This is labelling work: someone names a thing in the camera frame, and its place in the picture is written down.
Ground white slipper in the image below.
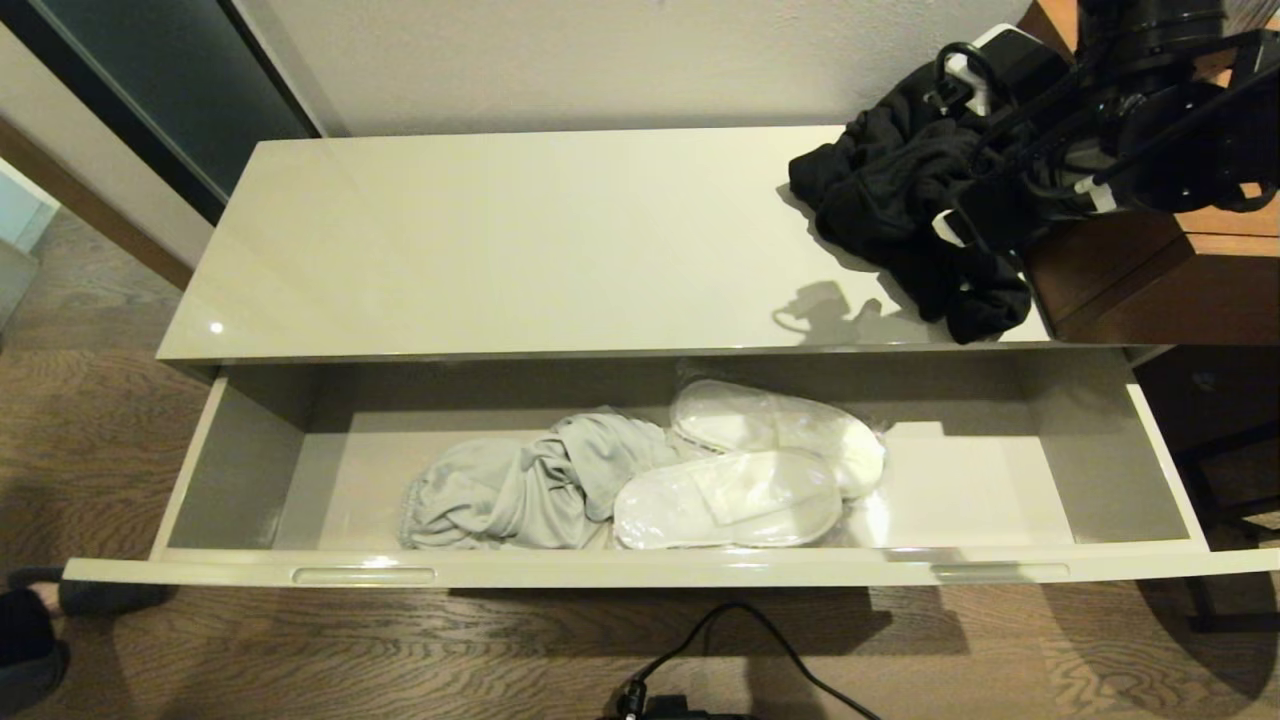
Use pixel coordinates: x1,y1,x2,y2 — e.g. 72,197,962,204
668,377,889,501
612,448,846,551

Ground dark glass door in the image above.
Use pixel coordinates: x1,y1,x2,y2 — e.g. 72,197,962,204
0,0,323,229

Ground brown wooden desk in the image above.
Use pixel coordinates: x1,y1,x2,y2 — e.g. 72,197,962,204
1018,0,1280,347

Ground brown wooden wall trim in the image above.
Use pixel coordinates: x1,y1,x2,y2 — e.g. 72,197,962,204
0,118,193,293

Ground black garment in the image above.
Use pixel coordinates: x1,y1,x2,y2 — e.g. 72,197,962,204
787,62,1036,346

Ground black metal stand legs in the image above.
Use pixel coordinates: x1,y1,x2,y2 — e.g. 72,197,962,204
1135,350,1280,635

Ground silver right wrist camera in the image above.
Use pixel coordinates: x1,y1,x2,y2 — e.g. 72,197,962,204
932,24,1069,119

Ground black floor cable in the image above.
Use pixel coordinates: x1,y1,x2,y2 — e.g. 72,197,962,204
614,602,883,720

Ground light grey garment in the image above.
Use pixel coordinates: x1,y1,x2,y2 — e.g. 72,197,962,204
400,408,693,553

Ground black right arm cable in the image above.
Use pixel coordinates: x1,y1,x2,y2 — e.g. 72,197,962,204
960,30,1280,201

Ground robot base housing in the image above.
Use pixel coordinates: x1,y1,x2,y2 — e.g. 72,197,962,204
598,694,763,720

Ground glossy beige wide drawer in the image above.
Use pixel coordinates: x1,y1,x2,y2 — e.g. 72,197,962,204
62,346,1280,591

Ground glossy beige low cabinet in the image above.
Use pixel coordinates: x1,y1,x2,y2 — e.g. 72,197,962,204
155,124,1173,365

